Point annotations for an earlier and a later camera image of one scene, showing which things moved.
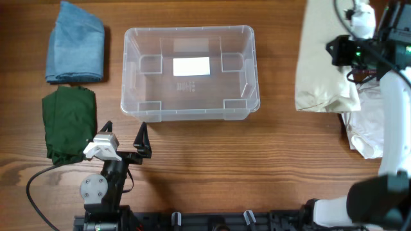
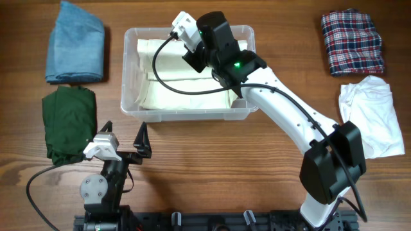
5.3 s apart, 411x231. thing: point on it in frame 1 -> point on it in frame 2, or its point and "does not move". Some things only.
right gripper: [338, 51] -> [194, 60]
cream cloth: [321, 85] -> [172, 69]
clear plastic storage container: [190, 74] does not move
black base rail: [275, 220] does not move
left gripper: [142, 144] does not move
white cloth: [365, 127] does not move
